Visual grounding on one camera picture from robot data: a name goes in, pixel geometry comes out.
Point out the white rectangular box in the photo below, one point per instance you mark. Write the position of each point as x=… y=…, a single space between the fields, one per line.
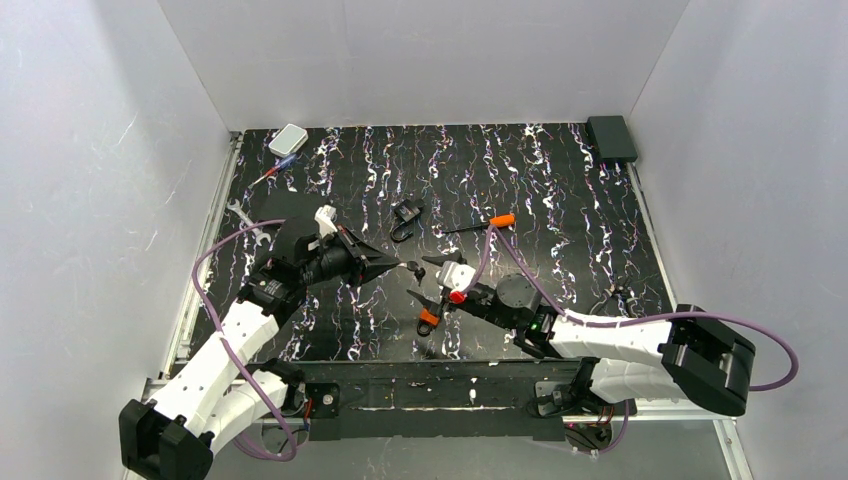
x=288 y=140

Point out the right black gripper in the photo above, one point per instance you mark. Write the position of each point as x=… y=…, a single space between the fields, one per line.
x=460 y=299

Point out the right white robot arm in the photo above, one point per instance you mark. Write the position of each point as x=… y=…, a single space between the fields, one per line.
x=687 y=355

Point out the black box in corner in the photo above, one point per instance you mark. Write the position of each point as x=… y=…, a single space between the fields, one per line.
x=611 y=139

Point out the black padlock with keys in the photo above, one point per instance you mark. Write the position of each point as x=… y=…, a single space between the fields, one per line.
x=406 y=212

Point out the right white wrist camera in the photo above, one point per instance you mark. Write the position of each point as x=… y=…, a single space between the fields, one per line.
x=456 y=279

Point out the silver open-end wrench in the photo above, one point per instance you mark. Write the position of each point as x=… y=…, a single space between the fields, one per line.
x=260 y=235

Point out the orange padlock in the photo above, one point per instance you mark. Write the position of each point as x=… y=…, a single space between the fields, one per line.
x=428 y=321

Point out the black flat box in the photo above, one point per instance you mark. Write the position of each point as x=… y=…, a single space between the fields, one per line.
x=290 y=205

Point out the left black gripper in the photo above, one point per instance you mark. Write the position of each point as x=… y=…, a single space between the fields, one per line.
x=359 y=262

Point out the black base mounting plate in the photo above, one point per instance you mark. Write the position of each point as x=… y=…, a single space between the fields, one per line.
x=451 y=399

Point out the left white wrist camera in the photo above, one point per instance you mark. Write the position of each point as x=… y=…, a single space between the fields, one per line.
x=325 y=217

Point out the bunch of black keys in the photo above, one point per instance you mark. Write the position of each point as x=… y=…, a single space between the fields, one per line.
x=419 y=272

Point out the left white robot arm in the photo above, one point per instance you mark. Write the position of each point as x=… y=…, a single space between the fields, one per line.
x=215 y=399

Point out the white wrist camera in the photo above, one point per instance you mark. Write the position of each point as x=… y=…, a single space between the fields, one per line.
x=456 y=279
x=325 y=217

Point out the orange handle screwdriver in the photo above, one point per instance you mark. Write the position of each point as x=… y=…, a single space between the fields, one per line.
x=501 y=221

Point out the blue red small screwdriver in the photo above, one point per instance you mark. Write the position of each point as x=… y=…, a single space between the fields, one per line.
x=281 y=165

